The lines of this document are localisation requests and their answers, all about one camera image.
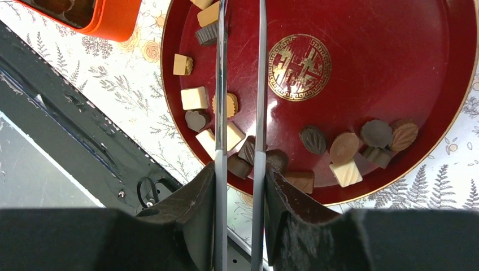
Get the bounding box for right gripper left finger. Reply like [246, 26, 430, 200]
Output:
[1, 163, 215, 270]

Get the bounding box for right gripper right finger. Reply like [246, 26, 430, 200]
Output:
[265, 167, 478, 270]

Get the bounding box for metal serving tongs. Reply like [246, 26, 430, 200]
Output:
[213, 0, 268, 271]

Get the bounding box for red round plate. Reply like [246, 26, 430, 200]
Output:
[161, 1, 478, 206]

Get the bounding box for orange chocolate box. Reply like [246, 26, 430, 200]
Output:
[19, 0, 142, 42]

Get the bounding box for floral table mat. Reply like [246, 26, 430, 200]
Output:
[0, 0, 479, 248]

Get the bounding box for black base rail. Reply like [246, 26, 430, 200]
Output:
[1, 24, 181, 214]

